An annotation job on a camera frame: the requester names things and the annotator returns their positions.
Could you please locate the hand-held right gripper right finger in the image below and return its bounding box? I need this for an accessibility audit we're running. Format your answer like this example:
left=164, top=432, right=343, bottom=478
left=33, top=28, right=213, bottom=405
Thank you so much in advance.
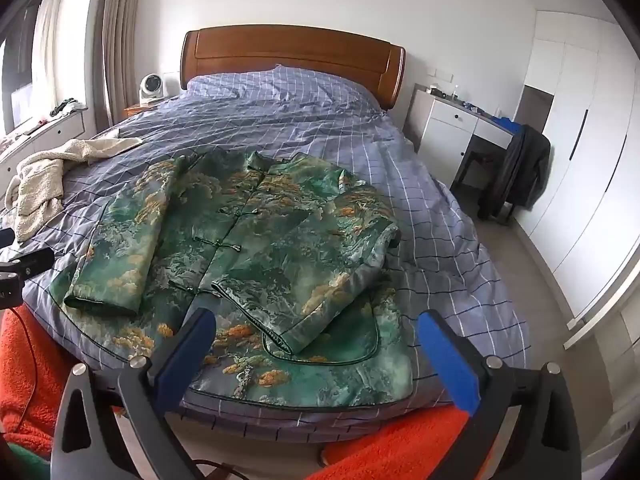
left=417, top=310, right=583, bottom=480

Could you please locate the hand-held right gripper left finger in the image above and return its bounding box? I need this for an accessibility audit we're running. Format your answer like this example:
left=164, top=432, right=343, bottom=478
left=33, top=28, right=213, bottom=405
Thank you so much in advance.
left=50, top=307, right=217, bottom=480

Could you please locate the green printed satin jacket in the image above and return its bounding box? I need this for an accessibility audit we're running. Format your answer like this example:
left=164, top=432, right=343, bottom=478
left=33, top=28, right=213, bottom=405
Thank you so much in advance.
left=62, top=151, right=415, bottom=408

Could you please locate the cream fleece garment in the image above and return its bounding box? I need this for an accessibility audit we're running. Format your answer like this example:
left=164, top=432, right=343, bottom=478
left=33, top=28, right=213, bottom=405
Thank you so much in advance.
left=6, top=138, right=143, bottom=241

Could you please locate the orange fleece cloth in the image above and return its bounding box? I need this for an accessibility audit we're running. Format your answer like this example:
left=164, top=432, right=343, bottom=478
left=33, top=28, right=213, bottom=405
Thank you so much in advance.
left=0, top=304, right=483, bottom=480

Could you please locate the white windowsill counter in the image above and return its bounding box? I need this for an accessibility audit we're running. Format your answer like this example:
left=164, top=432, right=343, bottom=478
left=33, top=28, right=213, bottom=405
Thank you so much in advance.
left=0, top=104, right=90, bottom=188

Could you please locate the blue checked duvet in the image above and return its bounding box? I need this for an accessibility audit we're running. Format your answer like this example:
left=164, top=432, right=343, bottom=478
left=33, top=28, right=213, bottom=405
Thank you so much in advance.
left=0, top=65, right=531, bottom=443

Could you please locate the wooden bedside table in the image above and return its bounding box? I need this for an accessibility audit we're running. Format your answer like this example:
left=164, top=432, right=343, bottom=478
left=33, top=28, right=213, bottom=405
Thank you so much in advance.
left=123, top=101, right=167, bottom=121

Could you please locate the white sheer curtain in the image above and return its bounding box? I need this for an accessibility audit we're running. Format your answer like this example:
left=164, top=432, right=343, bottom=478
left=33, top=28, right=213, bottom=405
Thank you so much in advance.
left=30, top=0, right=67, bottom=113

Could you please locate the dark jacket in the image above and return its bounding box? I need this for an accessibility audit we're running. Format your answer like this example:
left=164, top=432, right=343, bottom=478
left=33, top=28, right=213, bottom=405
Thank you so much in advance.
left=477, top=122, right=552, bottom=222

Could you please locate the small white fan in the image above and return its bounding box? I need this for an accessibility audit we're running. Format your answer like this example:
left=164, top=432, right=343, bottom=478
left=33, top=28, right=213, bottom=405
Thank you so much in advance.
left=138, top=73, right=162, bottom=106

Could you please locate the white desk with drawers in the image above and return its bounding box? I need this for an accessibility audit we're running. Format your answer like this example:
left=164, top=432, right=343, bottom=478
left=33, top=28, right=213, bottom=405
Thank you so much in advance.
left=406, top=84, right=517, bottom=192

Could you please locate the beige curtain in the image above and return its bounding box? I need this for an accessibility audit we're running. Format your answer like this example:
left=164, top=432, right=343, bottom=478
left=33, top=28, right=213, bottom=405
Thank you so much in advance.
left=101, top=0, right=147, bottom=125

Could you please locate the white wardrobe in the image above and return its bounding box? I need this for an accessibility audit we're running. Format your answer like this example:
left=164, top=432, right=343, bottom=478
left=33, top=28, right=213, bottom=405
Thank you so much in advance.
left=514, top=10, right=640, bottom=322

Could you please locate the wooden bed headboard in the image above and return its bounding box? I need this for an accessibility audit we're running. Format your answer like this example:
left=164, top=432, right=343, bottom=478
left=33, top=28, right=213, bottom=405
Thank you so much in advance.
left=180, top=26, right=407, bottom=111

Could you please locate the black cable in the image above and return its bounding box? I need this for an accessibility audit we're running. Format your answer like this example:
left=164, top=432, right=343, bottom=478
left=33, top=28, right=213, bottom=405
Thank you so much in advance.
left=9, top=304, right=43, bottom=436

